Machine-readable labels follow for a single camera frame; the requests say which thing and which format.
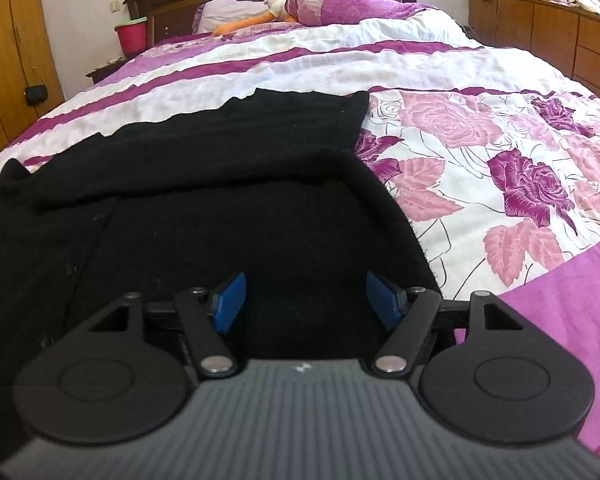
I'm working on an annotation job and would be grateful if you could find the red plastic bucket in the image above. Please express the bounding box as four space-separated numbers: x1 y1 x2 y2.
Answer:
114 16 147 58

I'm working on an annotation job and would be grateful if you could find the purple floral pillow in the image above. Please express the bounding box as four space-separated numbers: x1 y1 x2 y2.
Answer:
284 0 431 26

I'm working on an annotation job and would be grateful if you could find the wooden drawer cabinet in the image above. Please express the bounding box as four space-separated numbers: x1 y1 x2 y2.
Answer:
468 0 600 97

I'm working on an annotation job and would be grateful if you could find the wooden wardrobe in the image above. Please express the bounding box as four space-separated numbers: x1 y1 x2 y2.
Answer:
0 0 65 151

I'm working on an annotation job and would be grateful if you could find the black small garment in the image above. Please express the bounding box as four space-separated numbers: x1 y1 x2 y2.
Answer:
0 86 441 466

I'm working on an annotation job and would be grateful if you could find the small black bag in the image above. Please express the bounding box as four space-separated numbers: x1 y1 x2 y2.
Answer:
24 84 48 107

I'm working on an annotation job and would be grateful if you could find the lilac ruffled pillow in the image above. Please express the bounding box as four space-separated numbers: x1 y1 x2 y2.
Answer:
192 0 268 34

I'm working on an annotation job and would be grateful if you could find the pink floral bed quilt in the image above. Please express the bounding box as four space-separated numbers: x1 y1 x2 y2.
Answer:
0 10 600 454

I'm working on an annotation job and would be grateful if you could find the white orange plush duck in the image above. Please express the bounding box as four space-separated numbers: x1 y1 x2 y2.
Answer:
212 0 297 37

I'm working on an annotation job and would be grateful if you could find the dark wooden nightstand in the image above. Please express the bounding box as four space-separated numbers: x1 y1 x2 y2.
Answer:
86 58 129 84

